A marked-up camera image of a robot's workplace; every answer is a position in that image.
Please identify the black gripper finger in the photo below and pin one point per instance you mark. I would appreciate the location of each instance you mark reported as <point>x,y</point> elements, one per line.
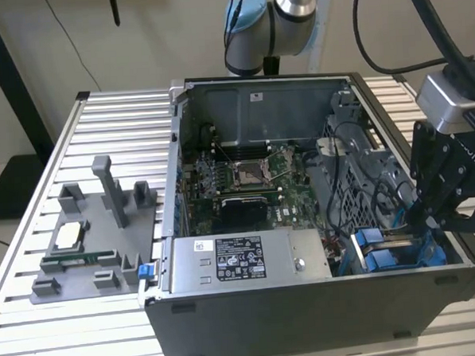
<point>470,217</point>
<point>440,167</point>

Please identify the hard disk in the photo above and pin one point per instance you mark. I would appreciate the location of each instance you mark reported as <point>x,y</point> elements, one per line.
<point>370,238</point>
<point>381,260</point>

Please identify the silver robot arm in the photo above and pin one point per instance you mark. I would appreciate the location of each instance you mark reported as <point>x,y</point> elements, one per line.
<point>254,37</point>

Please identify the grey metal disk bay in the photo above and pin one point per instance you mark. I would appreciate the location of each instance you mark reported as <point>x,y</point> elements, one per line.
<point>354,196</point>

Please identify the black RAM slot bank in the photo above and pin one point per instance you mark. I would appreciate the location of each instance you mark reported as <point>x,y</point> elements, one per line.
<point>244,150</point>

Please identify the green motherboard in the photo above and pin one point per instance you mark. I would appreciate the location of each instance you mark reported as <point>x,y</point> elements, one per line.
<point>294,199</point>

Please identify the silver power supply unit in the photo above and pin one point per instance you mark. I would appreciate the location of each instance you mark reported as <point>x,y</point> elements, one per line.
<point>281,255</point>

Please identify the CPU socket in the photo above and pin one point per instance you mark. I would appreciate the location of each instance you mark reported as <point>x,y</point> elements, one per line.
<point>247,173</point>

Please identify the black graphics card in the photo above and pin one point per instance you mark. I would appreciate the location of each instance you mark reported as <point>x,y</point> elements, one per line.
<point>243,211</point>

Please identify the thin metal locking lever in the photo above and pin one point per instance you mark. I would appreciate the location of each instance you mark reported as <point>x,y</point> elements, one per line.
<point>222,151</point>

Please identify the dark grey PC case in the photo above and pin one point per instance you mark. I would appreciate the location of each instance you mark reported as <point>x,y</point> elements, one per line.
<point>269,324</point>

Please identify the blue case latch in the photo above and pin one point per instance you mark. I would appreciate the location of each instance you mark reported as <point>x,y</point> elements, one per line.
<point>146,271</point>

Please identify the grey parts rack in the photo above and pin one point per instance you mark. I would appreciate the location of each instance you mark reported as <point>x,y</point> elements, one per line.
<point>101,233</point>

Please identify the green RAM stick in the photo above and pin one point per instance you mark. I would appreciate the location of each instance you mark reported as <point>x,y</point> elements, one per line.
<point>90,257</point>

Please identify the black antenna rod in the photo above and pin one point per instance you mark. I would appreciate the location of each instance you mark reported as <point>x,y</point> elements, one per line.
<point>114,9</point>

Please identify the silver CPU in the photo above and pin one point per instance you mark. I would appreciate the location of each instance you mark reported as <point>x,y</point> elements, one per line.
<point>69,234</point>

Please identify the black flat base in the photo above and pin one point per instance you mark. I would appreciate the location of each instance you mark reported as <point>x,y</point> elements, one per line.
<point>11,186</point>

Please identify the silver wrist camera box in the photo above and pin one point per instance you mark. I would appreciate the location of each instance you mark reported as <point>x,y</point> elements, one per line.
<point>444,99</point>

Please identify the black slanted post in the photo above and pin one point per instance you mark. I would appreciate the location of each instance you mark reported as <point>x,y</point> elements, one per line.
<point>5,70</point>

